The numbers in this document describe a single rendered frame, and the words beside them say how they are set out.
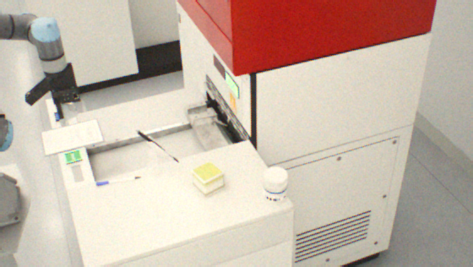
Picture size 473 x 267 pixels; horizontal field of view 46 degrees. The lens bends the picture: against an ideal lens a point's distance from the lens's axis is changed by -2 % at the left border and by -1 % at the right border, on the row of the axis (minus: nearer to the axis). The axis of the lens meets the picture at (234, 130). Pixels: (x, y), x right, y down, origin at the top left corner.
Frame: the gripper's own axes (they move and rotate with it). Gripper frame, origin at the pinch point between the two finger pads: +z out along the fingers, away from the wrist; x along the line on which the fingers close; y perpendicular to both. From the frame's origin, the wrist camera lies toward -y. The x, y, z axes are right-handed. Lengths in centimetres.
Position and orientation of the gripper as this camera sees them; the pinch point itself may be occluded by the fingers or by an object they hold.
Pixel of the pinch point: (62, 122)
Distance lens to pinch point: 187.5
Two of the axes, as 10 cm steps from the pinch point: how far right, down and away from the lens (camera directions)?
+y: 9.3, -2.5, 2.8
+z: 0.3, 7.9, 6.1
